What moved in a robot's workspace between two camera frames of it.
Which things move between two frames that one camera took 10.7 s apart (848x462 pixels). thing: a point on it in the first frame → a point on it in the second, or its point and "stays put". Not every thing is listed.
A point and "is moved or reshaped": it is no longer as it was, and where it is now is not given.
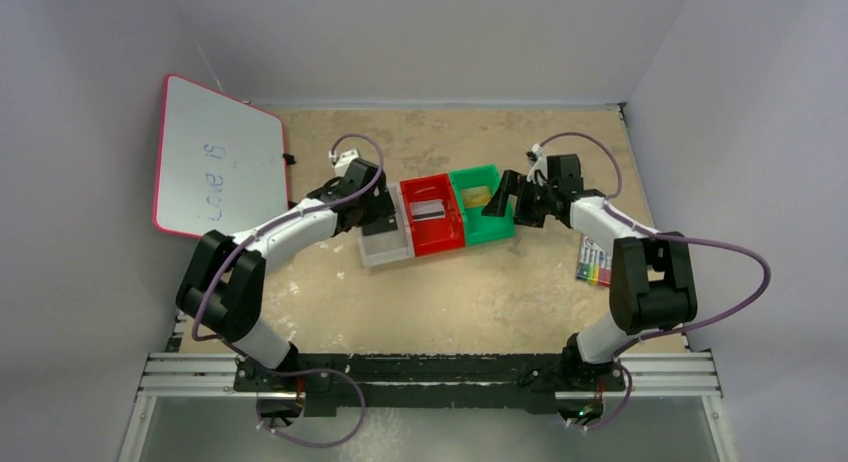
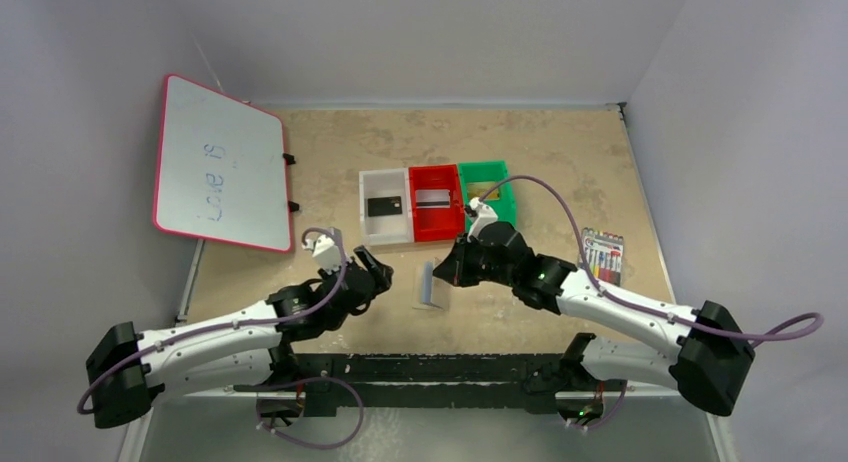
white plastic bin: [387, 246] is moved or reshaped
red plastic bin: [432, 215] is moved or reshaped
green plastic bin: [472, 187] stays put
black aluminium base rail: [396, 384] stays put
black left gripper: [381, 217] → [370, 275]
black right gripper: [521, 198] → [460, 263]
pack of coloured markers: [593, 263] stays put
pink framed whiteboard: [221, 162] stays put
